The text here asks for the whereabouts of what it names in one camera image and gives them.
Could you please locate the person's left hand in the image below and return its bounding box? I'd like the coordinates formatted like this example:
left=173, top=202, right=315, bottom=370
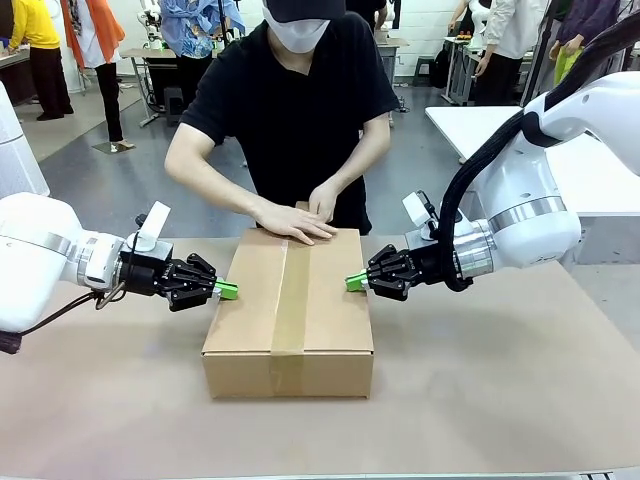
left=308, top=179, right=344, bottom=224

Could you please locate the brown tape strip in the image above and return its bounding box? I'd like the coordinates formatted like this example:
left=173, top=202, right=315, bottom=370
left=269, top=238, right=314, bottom=397

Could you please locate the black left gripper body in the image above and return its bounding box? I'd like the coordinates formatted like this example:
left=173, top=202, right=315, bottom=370
left=118, top=248, right=187, bottom=301

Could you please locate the person in purple top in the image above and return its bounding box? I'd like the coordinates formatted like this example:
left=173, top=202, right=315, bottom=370
left=547, top=0, right=626, bottom=87

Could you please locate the person's left forearm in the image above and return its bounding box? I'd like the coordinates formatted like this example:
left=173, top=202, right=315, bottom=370
left=317, top=124, right=392, bottom=201

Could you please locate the person in yellow shirt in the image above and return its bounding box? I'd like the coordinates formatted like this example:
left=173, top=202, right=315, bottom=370
left=5, top=0, right=75, bottom=122

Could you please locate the person in white shirt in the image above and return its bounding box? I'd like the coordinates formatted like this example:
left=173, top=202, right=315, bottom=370
left=473, top=0, right=540, bottom=107

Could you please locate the grey background desk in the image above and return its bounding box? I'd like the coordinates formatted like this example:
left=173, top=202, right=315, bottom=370
left=118, top=46, right=177, bottom=127

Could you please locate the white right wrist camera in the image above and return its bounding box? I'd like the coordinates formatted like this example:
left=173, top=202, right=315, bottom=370
left=402, top=190, right=441, bottom=241

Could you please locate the person's right forearm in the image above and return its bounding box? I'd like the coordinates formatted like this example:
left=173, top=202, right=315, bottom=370
left=164, top=147, right=267, bottom=226

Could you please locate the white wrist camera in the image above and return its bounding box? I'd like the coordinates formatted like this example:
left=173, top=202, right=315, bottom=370
left=402, top=190, right=441, bottom=241
left=127, top=199, right=174, bottom=254

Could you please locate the black floor box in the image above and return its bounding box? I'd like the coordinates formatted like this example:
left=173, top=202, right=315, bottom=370
left=162, top=86, right=185, bottom=127

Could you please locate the person's right hand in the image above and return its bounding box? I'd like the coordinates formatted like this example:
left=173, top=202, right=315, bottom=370
left=252, top=203, right=339, bottom=246

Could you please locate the grey stool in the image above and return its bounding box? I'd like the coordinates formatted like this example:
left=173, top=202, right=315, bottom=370
left=413, top=56, right=437, bottom=87

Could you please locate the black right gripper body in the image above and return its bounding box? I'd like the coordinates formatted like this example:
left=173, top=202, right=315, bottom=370
left=407, top=244, right=451, bottom=289

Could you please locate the white table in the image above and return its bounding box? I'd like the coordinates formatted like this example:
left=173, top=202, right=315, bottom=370
left=424, top=104, right=640, bottom=217

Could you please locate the black cap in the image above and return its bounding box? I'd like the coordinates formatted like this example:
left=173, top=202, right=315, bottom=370
left=264, top=0, right=347, bottom=24

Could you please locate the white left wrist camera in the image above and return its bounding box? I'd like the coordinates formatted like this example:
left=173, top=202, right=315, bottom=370
left=127, top=199, right=174, bottom=254

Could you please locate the person in orange white top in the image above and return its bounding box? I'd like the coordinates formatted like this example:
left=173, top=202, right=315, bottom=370
left=59, top=0, right=137, bottom=150

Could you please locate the white face mask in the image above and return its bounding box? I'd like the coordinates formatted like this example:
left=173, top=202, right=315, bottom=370
left=262, top=7, right=332, bottom=54

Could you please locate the person in blue shirt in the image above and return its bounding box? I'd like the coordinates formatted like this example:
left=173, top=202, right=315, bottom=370
left=158, top=0, right=246, bottom=126

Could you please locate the brown cardboard box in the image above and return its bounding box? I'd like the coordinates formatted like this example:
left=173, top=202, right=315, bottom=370
left=200, top=227, right=376, bottom=401

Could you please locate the person in black shirt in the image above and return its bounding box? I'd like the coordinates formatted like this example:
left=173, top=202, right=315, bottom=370
left=177, top=0, right=401, bottom=236

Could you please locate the dark left arm cable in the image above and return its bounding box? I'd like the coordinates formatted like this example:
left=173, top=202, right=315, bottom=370
left=0, top=279, right=129, bottom=356

